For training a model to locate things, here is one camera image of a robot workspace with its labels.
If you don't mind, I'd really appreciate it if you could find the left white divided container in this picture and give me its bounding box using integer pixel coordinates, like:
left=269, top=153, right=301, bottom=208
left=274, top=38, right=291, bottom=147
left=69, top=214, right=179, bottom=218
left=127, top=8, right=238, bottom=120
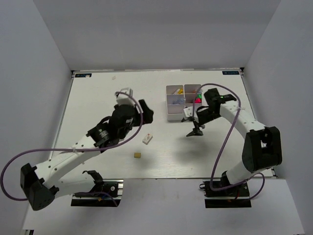
left=166, top=85, right=185, bottom=121

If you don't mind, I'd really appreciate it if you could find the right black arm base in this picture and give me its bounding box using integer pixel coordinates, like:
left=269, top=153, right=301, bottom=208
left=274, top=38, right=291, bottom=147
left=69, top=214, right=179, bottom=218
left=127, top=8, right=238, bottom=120
left=199, top=181, right=251, bottom=209

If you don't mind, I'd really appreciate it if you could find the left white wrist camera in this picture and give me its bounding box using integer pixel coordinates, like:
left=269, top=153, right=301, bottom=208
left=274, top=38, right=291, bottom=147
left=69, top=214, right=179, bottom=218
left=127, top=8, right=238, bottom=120
left=116, top=88, right=134, bottom=106

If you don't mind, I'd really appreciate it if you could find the white divided container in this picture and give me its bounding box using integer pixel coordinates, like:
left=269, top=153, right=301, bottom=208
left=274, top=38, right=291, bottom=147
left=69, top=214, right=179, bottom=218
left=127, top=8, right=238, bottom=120
left=166, top=85, right=185, bottom=121
left=184, top=84, right=202, bottom=110

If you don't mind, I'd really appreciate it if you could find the right white divided container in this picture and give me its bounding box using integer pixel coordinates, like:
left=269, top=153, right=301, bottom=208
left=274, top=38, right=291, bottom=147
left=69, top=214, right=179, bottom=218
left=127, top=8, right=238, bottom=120
left=184, top=84, right=202, bottom=110

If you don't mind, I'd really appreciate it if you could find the blue table label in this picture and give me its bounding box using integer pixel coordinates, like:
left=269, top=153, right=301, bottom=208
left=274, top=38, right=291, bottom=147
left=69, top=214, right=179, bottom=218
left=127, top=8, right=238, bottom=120
left=222, top=70, right=240, bottom=75
left=75, top=73, right=92, bottom=78

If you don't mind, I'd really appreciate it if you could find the left blue table label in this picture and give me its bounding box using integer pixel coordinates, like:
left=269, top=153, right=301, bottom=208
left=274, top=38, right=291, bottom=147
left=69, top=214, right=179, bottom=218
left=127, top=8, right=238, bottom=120
left=75, top=73, right=92, bottom=78

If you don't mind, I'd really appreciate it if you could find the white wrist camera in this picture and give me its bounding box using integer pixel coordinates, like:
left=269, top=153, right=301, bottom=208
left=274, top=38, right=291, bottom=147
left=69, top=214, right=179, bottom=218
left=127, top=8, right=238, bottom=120
left=181, top=106, right=198, bottom=122
left=116, top=88, right=134, bottom=106

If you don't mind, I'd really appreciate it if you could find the clear blue pen pack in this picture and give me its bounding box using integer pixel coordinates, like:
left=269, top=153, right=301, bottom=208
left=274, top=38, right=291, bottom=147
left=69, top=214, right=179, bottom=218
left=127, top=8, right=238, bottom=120
left=172, top=97, right=185, bottom=105

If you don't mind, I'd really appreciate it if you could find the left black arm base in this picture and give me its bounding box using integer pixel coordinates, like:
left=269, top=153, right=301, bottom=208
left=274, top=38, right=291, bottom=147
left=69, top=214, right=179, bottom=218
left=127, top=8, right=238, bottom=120
left=71, top=179, right=124, bottom=208

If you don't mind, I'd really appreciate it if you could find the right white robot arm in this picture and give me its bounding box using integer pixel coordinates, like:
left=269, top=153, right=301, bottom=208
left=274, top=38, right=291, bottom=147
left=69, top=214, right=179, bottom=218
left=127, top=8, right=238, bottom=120
left=182, top=88, right=282, bottom=195

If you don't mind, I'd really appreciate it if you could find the right blue table label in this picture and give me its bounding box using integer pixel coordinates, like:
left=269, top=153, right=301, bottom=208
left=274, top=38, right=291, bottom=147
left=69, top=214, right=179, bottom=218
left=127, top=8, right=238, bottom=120
left=222, top=70, right=240, bottom=75

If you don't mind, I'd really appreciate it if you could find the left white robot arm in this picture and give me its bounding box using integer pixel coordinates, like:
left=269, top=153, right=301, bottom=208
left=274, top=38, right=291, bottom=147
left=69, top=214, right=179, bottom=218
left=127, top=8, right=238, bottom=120
left=20, top=98, right=154, bottom=211

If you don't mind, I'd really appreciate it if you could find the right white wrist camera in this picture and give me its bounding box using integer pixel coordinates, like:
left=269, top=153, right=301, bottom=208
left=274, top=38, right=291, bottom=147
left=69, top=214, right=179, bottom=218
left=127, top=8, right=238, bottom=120
left=181, top=106, right=198, bottom=122

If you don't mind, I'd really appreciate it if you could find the white boxed eraser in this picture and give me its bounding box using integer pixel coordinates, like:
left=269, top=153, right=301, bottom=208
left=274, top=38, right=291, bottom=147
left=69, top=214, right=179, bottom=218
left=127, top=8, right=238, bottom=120
left=142, top=133, right=153, bottom=145

